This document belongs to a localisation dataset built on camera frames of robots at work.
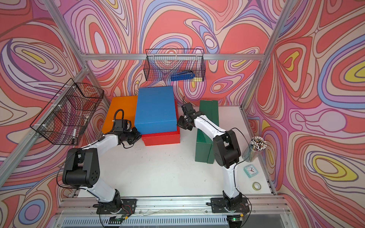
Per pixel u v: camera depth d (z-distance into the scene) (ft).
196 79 2.76
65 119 2.57
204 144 2.32
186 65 3.15
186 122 2.32
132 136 2.73
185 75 2.97
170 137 2.89
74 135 2.36
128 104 3.56
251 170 2.76
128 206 2.41
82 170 1.51
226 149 1.79
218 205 2.37
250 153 2.68
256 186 2.63
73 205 2.46
